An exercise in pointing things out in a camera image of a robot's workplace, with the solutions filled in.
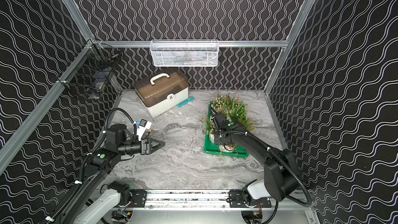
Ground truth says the red flower potted plant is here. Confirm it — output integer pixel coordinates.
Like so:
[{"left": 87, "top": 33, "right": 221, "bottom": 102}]
[{"left": 219, "top": 145, "right": 237, "bottom": 156}]

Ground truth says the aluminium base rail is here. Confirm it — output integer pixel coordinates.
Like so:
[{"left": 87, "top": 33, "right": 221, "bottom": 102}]
[{"left": 62, "top": 188, "right": 315, "bottom": 211}]

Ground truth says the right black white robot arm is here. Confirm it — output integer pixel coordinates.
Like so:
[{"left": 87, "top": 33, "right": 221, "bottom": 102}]
[{"left": 209, "top": 106, "right": 312, "bottom": 207}]

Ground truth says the pink red flower plant pot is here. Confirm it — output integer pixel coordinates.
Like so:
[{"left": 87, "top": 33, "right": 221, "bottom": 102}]
[{"left": 200, "top": 116, "right": 215, "bottom": 144}]

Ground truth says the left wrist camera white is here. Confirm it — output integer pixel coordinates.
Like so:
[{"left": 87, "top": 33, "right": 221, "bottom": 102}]
[{"left": 134, "top": 119, "right": 152, "bottom": 141}]

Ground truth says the black wire wall basket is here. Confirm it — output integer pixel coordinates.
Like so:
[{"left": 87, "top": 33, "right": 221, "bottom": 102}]
[{"left": 60, "top": 43, "right": 122, "bottom": 100}]

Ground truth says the white wire wall basket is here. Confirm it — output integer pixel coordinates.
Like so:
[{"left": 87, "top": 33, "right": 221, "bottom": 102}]
[{"left": 149, "top": 39, "right": 220, "bottom": 67}]

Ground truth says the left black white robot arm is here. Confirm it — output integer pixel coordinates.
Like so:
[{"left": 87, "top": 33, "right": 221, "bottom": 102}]
[{"left": 42, "top": 120, "right": 165, "bottom": 224}]

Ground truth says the white box brown lid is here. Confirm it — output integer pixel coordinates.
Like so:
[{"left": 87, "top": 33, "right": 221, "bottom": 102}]
[{"left": 134, "top": 68, "right": 189, "bottom": 118}]

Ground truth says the green grass potted plant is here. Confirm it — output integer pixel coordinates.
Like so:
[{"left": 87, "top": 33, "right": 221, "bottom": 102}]
[{"left": 227, "top": 97, "right": 255, "bottom": 131}]

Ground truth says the teal utility knife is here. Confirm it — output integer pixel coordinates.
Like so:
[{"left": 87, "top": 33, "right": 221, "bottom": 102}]
[{"left": 177, "top": 96, "right": 195, "bottom": 107}]

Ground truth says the green plastic storage tray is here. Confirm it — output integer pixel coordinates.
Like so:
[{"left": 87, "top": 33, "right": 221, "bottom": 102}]
[{"left": 202, "top": 109, "right": 249, "bottom": 158}]

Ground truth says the pink flower potted plant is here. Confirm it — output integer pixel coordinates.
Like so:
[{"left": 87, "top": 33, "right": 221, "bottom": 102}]
[{"left": 210, "top": 93, "right": 229, "bottom": 113}]

